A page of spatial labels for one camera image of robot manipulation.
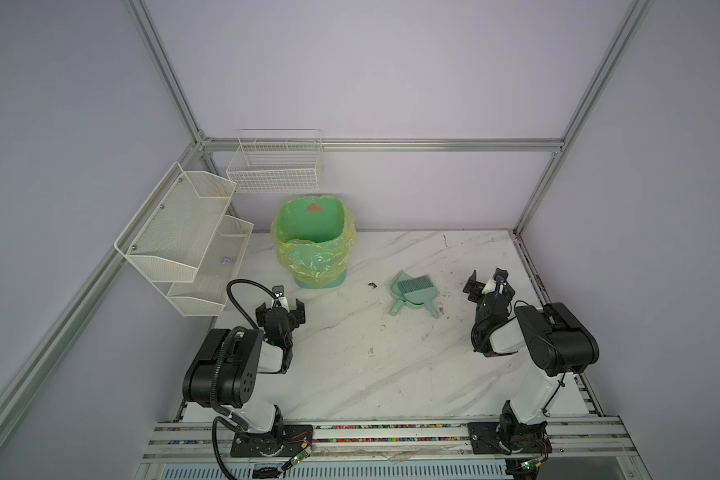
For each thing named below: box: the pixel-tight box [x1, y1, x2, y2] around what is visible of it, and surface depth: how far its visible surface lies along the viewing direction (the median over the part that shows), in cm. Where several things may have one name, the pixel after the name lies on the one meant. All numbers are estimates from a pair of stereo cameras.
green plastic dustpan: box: [389, 270, 425, 316], surface depth 101 cm
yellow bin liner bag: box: [271, 196, 357, 286], surface depth 90 cm
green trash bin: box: [271, 196, 357, 289], surface depth 90 cm
